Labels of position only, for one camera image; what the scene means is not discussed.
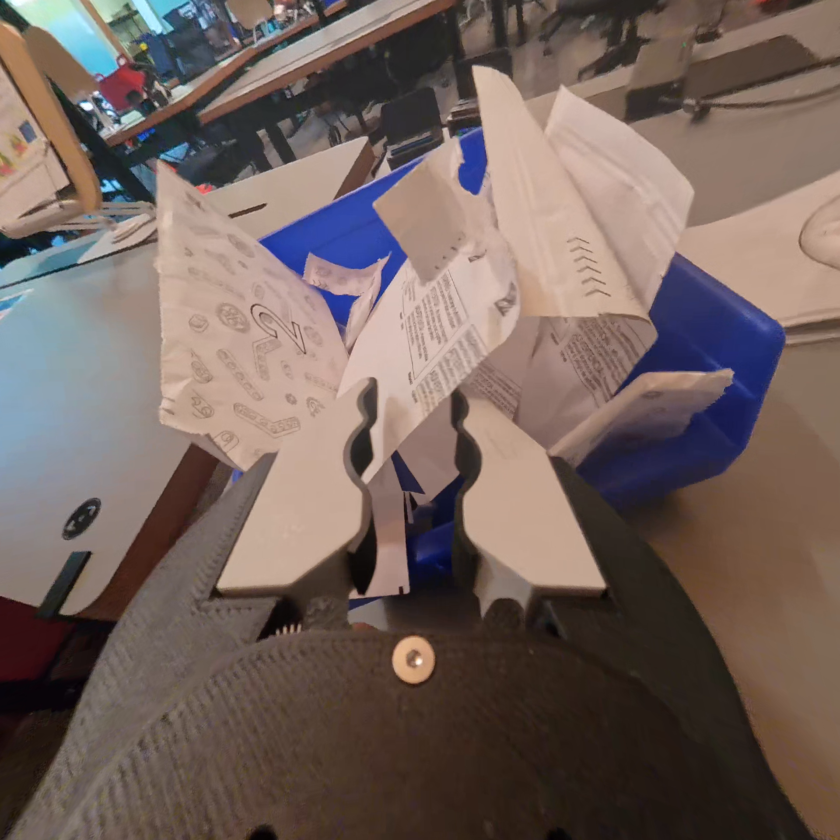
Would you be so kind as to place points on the black flat device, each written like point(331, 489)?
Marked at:
point(761, 65)

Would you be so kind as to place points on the small white paper bag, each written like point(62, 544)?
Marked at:
point(426, 328)

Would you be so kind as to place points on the pile of white paper bags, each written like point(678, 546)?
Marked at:
point(590, 197)

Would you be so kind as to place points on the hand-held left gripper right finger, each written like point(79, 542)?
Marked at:
point(525, 518)

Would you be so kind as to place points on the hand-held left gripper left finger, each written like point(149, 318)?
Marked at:
point(295, 518)

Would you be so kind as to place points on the blue plastic bin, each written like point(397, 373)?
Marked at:
point(709, 394)

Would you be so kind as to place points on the background wooden desk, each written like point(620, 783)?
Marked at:
point(315, 59)

